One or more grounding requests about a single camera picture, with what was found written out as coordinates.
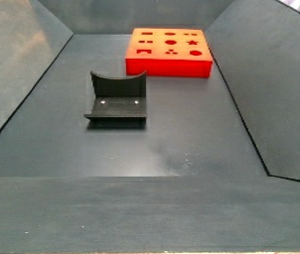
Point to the red shape sorter board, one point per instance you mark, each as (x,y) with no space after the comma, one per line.
(169,52)

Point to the black curved holder bracket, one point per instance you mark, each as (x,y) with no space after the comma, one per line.
(120,97)

